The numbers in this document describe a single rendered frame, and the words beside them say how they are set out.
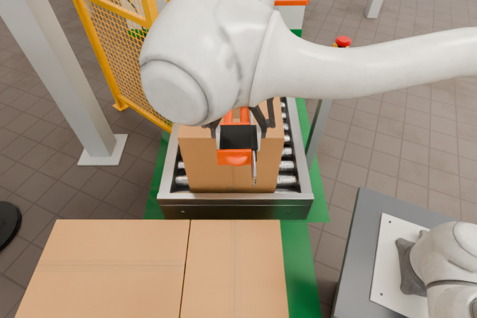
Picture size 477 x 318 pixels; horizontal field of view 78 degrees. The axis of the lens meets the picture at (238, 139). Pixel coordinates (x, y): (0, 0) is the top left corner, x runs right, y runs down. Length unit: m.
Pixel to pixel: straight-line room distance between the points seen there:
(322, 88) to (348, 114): 2.38
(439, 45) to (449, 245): 0.67
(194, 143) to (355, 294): 0.74
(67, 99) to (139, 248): 1.07
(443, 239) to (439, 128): 1.99
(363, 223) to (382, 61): 0.93
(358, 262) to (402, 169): 1.41
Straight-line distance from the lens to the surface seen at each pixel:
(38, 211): 2.38
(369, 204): 1.26
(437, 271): 1.00
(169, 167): 1.48
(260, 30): 0.28
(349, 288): 1.11
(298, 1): 1.18
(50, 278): 1.47
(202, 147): 1.14
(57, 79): 1.97
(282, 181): 1.47
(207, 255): 1.30
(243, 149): 0.62
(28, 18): 1.79
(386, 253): 1.19
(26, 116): 3.08
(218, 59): 0.26
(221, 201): 1.35
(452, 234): 0.99
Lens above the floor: 1.77
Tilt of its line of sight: 49 degrees down
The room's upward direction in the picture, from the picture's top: straight up
